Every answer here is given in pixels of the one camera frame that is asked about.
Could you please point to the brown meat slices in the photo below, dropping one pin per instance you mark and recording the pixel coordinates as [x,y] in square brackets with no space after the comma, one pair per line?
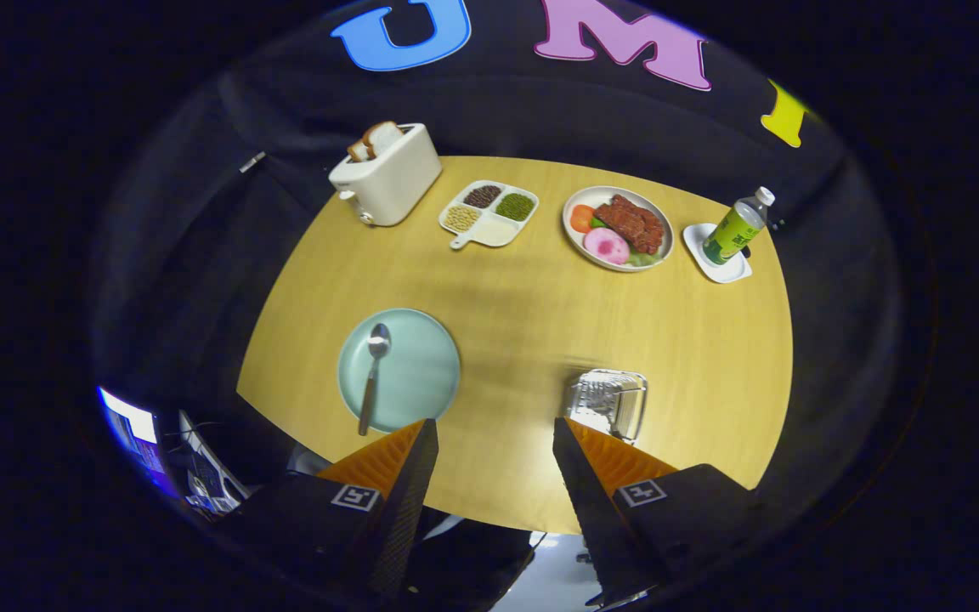
[630,223]

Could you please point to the white divided grain tray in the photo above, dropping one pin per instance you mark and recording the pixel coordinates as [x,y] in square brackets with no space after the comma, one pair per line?
[489,229]

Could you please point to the black backdrop cloth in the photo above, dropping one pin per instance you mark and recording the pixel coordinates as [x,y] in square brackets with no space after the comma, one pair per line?
[200,255]

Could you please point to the white food plate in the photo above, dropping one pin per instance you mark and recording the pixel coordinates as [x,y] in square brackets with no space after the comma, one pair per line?
[574,242]

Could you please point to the pale green round plate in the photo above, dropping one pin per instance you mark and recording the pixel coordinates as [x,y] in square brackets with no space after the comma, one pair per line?
[417,374]

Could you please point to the red tomato slice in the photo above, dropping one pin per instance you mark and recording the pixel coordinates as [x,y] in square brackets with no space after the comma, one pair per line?
[581,218]

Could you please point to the green label water bottle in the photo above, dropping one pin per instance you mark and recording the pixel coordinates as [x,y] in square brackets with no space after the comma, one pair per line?
[734,229]

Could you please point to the computer monitor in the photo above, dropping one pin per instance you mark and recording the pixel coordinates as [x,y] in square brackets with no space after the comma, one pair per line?
[132,429]

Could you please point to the large toast slice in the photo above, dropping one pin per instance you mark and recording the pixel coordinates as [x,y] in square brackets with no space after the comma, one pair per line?
[381,136]

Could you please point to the small toast slice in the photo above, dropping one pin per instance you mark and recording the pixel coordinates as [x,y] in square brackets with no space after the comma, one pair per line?
[359,151]

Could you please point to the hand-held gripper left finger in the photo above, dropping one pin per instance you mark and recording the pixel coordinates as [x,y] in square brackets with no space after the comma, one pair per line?
[404,510]

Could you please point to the white toaster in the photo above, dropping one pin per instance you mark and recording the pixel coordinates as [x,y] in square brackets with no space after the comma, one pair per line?
[392,183]

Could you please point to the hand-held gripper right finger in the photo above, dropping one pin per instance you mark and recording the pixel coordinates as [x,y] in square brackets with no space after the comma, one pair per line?
[591,510]

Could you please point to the green lettuce leaf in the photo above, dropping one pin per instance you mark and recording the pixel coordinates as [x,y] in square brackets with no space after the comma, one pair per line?
[642,258]

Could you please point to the silver metal utensil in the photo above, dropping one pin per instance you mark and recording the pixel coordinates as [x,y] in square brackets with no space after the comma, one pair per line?
[373,374]

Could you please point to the silver cloth clip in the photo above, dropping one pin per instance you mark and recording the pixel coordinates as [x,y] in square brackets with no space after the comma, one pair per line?
[252,161]

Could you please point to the white square coaster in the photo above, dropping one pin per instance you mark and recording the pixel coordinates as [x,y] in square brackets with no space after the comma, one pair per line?
[710,270]

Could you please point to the computer keyboard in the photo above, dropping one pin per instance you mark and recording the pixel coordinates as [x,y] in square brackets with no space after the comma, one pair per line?
[211,480]

